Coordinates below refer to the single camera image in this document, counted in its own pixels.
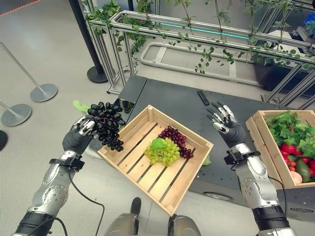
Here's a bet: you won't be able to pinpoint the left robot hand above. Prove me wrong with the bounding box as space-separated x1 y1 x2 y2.
62 116 99 152

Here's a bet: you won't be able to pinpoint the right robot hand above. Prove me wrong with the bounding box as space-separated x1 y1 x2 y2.
206 101 246 149

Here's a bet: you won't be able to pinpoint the black grape bunch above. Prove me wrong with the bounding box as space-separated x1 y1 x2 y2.
87 101 126 152

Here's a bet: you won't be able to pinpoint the wooden crate with fruits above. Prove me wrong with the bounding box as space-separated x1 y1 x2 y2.
245 109 315 190

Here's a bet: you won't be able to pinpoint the dark mobile table platform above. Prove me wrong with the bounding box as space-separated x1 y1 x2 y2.
118 75 315 222

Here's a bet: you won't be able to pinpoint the black remote control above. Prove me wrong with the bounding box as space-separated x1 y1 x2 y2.
197 90 209 106

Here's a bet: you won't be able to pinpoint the red grape bunch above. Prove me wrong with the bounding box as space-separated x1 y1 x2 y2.
158 125 194 159

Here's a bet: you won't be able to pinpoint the green leafy foliage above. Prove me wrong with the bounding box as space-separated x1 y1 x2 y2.
264 111 315 158

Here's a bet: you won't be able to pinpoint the red pepper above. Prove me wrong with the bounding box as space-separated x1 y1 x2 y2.
280 143 303 160

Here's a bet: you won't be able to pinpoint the grey stanchion with round base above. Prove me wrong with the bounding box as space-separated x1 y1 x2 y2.
0 101 32 127
0 41 59 103

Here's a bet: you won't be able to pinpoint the black round base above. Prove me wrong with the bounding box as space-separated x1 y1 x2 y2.
0 129 8 151

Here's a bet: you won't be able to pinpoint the green grape bunch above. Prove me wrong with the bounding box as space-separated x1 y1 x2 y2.
144 137 181 167

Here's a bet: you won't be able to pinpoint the slatted wooden crate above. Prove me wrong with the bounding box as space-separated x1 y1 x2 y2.
97 104 214 217

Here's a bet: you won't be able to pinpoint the pink peach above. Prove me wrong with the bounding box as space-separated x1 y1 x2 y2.
290 171 303 185

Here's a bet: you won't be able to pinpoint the hanging green vine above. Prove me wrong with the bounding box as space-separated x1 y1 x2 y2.
85 0 315 74

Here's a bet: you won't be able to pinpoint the black pole with round base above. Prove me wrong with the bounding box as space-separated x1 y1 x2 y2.
68 0 109 84

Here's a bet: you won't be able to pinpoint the robot silver legs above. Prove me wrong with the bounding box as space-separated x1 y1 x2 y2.
105 196 200 236

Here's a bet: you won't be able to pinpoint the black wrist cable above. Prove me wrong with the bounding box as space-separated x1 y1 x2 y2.
26 169 105 236
231 164 286 191

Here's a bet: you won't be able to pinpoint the grey floor frame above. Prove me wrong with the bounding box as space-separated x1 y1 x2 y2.
140 41 261 87

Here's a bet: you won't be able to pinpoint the aluminium profile frame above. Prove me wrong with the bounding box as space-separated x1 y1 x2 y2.
85 11 315 110

